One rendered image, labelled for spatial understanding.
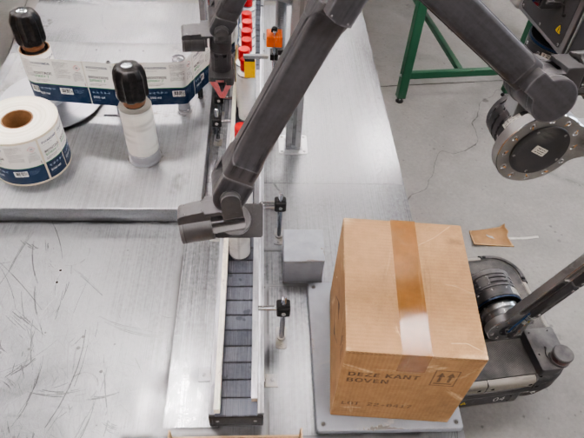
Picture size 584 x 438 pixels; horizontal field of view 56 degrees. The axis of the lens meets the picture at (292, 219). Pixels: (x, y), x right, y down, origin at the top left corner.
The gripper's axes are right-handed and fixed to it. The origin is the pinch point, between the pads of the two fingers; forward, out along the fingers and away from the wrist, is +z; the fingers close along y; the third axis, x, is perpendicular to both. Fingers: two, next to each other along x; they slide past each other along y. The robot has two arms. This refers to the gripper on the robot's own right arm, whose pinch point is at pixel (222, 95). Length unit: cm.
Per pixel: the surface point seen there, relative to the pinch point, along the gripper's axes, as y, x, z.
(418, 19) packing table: -134, 96, 47
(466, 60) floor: -181, 151, 99
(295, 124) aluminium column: 1.1, 21.2, 9.1
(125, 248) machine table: 40, -24, 19
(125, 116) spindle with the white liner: 14.8, -23.9, -3.5
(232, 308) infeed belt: 62, 4, 13
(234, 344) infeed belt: 71, 5, 13
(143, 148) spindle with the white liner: 15.2, -20.6, 6.9
